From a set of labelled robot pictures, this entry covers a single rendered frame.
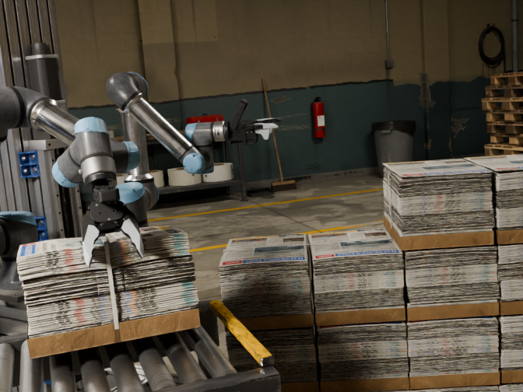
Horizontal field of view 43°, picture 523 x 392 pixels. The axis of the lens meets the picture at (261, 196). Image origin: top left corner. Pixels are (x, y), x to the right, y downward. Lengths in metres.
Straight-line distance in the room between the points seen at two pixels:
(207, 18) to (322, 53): 1.66
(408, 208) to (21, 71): 1.35
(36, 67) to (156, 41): 6.30
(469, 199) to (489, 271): 0.24
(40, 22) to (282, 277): 1.20
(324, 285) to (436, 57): 8.17
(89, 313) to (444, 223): 1.13
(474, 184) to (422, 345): 0.54
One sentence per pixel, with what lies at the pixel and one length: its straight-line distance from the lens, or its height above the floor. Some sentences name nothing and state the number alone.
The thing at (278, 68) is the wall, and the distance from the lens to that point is 9.14.
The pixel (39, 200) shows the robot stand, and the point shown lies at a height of 1.05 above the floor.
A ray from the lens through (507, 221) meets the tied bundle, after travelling 2.19.
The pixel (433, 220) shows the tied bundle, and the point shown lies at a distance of 2.14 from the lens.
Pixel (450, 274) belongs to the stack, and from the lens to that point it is 2.20.
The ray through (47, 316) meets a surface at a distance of 1.54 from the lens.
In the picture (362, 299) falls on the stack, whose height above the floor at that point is 0.68.
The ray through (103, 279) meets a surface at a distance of 1.53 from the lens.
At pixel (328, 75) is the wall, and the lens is 9.41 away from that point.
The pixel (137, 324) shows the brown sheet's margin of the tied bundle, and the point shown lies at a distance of 1.55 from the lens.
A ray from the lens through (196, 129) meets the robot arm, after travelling 2.55.
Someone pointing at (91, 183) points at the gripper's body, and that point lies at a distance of 1.54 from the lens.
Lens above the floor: 1.37
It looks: 9 degrees down
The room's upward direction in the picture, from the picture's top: 4 degrees counter-clockwise
